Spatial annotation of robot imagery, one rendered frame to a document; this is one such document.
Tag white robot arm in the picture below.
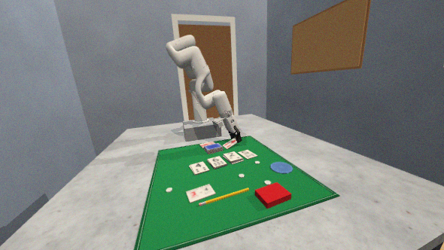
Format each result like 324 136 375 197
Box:
166 35 233 128

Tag blue-backed playing card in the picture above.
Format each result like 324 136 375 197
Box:
204 143 223 151

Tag red flat block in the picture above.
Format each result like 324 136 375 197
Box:
255 182 291 209

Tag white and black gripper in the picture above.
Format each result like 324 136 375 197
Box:
223 114 242 143

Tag blue flat disc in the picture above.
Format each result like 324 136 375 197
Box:
270 162 293 174

